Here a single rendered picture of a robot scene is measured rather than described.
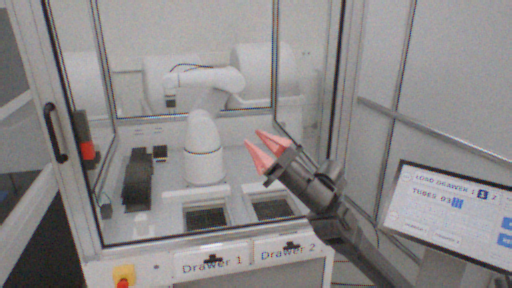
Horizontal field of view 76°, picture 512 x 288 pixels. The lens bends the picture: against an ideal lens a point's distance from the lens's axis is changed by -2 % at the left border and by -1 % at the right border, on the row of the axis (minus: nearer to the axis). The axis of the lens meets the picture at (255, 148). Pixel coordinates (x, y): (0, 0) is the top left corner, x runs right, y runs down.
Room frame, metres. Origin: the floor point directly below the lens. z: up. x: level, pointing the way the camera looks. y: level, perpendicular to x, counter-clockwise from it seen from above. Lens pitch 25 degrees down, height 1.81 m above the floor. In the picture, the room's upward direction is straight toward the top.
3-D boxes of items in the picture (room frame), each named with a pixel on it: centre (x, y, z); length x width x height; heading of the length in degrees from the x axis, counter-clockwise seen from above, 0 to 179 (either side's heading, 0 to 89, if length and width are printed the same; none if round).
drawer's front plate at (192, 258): (0.99, 0.17, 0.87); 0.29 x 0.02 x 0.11; 104
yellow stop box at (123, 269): (0.90, 0.49, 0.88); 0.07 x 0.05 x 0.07; 104
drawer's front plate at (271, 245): (1.07, -0.14, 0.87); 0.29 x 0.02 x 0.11; 104
